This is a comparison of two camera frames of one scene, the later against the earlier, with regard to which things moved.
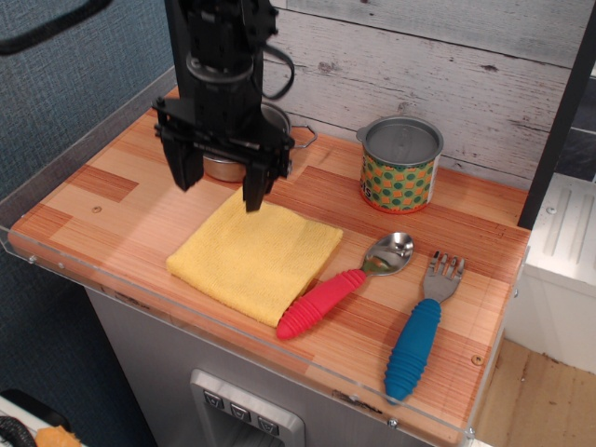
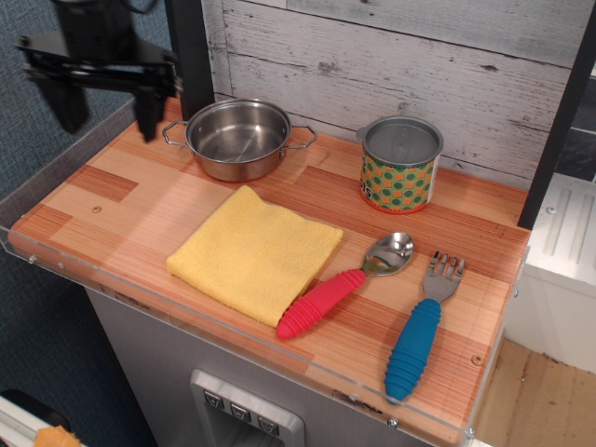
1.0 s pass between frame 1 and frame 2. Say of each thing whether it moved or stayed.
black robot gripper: moved
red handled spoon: stayed
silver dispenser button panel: stayed
